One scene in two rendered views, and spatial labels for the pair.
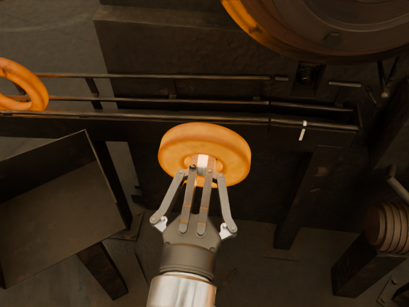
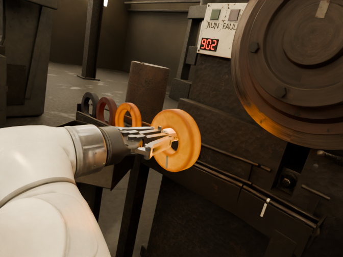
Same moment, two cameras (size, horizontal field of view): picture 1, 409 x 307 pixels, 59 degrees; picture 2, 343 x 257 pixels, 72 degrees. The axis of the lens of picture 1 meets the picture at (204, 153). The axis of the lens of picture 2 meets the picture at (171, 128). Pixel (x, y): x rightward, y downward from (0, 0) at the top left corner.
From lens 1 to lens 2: 0.45 m
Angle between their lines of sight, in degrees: 47
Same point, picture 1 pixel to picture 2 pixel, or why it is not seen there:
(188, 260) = (107, 128)
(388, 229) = not seen: outside the picture
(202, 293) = (94, 136)
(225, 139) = (186, 118)
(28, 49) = not seen: hidden behind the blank
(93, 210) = (106, 174)
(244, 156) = (191, 134)
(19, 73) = (135, 111)
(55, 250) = not seen: hidden behind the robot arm
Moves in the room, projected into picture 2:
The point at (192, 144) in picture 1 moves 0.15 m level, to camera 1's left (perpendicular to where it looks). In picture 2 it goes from (167, 116) to (126, 99)
